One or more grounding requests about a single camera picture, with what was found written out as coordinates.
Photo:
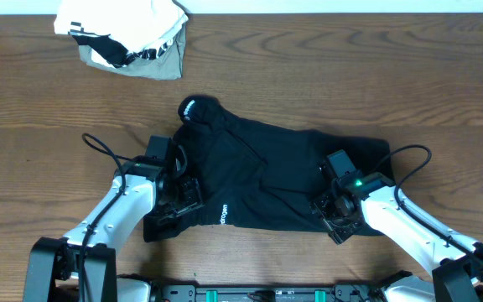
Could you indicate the grey-beige folded garment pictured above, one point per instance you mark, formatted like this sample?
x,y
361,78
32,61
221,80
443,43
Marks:
x,y
168,66

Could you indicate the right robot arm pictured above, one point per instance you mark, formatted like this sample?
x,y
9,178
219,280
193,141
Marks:
x,y
453,260

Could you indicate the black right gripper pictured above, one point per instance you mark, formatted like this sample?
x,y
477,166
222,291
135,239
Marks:
x,y
337,233

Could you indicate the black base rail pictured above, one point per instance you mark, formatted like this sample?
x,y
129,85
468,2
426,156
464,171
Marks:
x,y
266,293

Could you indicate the black and white garment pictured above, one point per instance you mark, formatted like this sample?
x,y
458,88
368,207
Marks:
x,y
113,52

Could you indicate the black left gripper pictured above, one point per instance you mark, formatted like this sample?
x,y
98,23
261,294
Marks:
x,y
184,197

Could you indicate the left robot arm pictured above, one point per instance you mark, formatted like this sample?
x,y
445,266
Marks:
x,y
154,184

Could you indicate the black t-shirt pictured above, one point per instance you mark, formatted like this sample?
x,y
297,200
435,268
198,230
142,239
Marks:
x,y
255,175

